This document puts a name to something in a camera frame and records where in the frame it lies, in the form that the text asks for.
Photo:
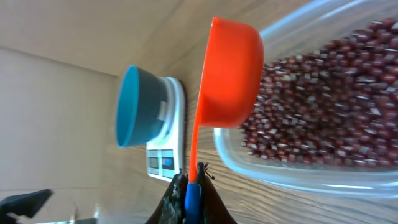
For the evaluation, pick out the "blue plastic bowl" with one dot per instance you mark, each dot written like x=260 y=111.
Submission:
x=139 y=103

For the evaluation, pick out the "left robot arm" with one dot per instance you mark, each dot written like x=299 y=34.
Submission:
x=26 y=205

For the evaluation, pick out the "white digital kitchen scale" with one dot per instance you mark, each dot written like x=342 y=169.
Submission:
x=165 y=154

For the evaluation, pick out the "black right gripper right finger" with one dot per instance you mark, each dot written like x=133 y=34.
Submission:
x=213 y=210

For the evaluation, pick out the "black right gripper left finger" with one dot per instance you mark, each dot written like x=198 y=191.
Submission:
x=170 y=209

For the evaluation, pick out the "clear plastic container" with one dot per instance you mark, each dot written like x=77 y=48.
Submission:
x=304 y=30

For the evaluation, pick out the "red scoop with blue handle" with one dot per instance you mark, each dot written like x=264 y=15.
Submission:
x=230 y=81

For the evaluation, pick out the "red adzuki beans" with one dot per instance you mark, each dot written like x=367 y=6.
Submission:
x=336 y=105

